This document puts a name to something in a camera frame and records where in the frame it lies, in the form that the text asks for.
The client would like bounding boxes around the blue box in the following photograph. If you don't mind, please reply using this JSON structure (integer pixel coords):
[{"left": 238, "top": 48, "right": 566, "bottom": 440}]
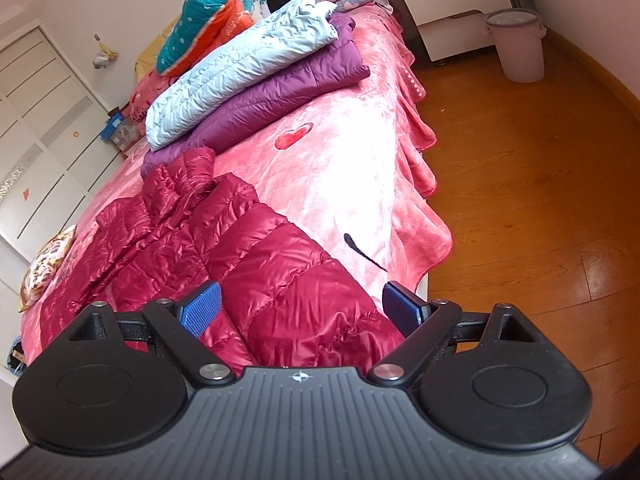
[{"left": 100, "top": 114, "right": 126, "bottom": 141}]

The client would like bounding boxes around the white wardrobe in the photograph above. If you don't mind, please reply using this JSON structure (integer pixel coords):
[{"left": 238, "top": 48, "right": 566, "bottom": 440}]
[{"left": 0, "top": 27, "right": 126, "bottom": 261}]

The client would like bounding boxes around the pink heart-print blanket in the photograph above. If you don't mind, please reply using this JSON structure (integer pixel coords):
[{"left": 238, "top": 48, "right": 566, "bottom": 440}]
[{"left": 20, "top": 10, "right": 455, "bottom": 351}]

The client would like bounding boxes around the yellow star-print headboard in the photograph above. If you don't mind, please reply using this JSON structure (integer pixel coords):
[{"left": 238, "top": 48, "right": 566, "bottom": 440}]
[{"left": 132, "top": 15, "right": 186, "bottom": 81}]

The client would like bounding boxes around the floral pillow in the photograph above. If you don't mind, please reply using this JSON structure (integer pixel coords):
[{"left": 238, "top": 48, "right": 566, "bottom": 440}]
[{"left": 20, "top": 225, "right": 77, "bottom": 313}]

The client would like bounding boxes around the light blue down jacket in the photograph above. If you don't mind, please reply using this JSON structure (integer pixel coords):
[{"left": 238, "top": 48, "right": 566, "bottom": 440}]
[{"left": 145, "top": 0, "right": 340, "bottom": 152}]

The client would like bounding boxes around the pink trash bin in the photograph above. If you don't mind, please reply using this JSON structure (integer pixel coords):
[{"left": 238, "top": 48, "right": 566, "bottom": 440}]
[{"left": 484, "top": 9, "right": 547, "bottom": 83}]

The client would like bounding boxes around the teal and orange quilt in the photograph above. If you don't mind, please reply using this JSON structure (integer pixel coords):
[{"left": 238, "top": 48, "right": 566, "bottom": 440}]
[{"left": 156, "top": 0, "right": 268, "bottom": 77}]

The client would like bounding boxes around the red down jacket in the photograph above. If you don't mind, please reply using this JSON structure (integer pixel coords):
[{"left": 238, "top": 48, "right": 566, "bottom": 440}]
[{"left": 39, "top": 147, "right": 408, "bottom": 366}]

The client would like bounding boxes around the white nightstand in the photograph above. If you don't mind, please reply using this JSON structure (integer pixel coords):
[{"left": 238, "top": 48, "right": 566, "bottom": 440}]
[{"left": 390, "top": 0, "right": 521, "bottom": 66}]

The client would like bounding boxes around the pink patterned pillow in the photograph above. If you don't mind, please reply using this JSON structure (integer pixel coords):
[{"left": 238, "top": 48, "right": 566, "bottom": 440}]
[{"left": 129, "top": 72, "right": 157, "bottom": 125}]

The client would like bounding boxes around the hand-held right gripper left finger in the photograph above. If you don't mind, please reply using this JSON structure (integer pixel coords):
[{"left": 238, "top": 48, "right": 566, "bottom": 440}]
[{"left": 64, "top": 281, "right": 235, "bottom": 388}]

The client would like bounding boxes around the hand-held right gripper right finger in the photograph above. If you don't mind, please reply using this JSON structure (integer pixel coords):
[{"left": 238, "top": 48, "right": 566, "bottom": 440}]
[{"left": 369, "top": 281, "right": 538, "bottom": 388}]

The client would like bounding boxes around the dark blue object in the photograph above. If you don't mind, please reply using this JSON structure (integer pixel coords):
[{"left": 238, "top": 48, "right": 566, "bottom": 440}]
[{"left": 5, "top": 337, "right": 26, "bottom": 376}]

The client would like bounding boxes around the purple down jacket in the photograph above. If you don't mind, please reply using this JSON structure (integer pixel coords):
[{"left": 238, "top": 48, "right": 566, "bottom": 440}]
[{"left": 141, "top": 12, "right": 371, "bottom": 178}]

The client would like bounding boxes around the hanging ornament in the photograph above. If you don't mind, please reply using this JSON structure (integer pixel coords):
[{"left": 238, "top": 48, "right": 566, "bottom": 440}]
[{"left": 92, "top": 34, "right": 118, "bottom": 68}]

